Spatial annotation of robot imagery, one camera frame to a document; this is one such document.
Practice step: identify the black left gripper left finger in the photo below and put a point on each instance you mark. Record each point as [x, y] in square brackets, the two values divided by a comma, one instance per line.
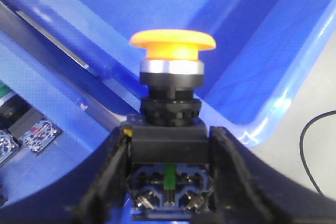
[104, 200]

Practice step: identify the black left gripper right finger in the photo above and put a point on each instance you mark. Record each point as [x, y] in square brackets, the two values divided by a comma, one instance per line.
[237, 198]

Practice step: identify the blue contact block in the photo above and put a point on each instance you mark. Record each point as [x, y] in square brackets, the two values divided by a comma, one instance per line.
[9, 146]
[40, 135]

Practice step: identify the left blue plastic crate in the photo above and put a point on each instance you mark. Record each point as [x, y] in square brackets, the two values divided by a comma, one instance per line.
[70, 60]

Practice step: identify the blue plastic crate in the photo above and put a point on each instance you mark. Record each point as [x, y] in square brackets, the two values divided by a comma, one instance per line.
[265, 49]
[70, 60]

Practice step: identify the right blue plastic crate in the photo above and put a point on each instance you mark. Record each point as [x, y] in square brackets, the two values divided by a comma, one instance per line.
[265, 49]

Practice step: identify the green push button switch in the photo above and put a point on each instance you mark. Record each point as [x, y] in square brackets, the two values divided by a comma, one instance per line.
[17, 115]

